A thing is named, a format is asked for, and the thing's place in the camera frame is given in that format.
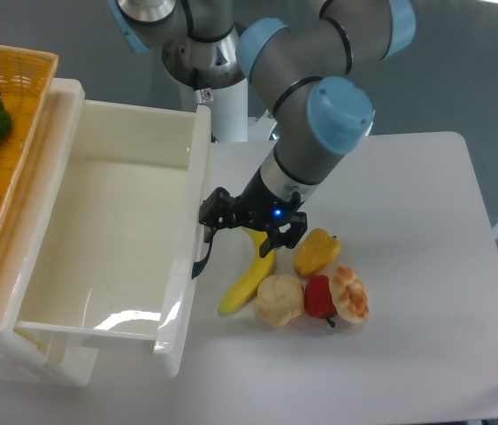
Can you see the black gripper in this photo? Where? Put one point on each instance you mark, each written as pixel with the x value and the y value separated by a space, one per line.
pixel 258 208

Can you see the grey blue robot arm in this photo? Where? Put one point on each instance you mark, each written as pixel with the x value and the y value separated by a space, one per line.
pixel 302 78

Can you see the white plastic drawer cabinet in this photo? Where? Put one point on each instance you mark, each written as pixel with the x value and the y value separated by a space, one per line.
pixel 29 215

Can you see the yellow banana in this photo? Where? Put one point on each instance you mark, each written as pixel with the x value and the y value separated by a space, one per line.
pixel 247 285

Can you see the yellow bell pepper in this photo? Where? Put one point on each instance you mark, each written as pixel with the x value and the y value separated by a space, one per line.
pixel 316 252

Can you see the round bread roll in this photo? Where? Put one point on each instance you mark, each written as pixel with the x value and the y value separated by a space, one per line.
pixel 280 298

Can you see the red bell pepper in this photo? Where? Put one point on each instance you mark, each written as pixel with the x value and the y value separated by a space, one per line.
pixel 318 302

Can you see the glazed donut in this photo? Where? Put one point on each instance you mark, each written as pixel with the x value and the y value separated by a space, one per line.
pixel 348 295

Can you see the orange woven basket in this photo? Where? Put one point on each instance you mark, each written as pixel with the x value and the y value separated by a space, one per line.
pixel 25 78

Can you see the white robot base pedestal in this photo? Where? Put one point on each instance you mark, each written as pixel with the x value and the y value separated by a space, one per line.
pixel 213 66

